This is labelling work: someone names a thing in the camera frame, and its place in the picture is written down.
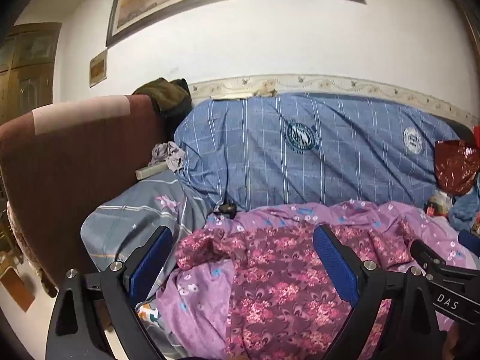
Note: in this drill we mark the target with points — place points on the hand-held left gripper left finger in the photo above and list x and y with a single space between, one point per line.
150 260

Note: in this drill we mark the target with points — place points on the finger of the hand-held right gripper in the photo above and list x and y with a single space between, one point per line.
470 239
427 255

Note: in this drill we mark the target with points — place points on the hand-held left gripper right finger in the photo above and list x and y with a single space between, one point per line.
337 266

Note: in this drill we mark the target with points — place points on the maroon floral garment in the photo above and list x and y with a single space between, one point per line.
277 281

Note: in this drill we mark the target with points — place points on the dark olive clothes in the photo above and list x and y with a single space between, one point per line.
165 93

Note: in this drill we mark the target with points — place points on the light blue cloth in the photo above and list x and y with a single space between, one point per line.
465 210

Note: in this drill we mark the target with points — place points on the colourful packet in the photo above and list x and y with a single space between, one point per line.
438 202

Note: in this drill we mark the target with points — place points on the grey floral pillow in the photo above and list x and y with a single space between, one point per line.
138 210

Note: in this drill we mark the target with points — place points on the white printed cloth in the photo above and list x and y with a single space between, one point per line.
148 314

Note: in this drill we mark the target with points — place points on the purple floral blanket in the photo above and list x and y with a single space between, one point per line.
198 307

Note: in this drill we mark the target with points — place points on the red plastic bag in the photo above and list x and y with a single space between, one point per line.
455 167

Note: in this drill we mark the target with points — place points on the beige flat box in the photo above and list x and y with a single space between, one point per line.
150 171

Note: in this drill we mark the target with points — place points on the small black plug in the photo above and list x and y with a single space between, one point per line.
226 209

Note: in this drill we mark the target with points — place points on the blue plaid quilt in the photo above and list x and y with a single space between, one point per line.
318 165

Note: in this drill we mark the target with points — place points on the grey crumpled cloth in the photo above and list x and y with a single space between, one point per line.
168 155

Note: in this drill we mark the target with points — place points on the wooden chair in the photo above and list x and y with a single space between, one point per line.
13 277

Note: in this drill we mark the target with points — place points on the small framed picture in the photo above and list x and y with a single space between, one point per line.
98 67

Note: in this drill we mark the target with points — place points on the wooden wardrobe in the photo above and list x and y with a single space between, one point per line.
30 75

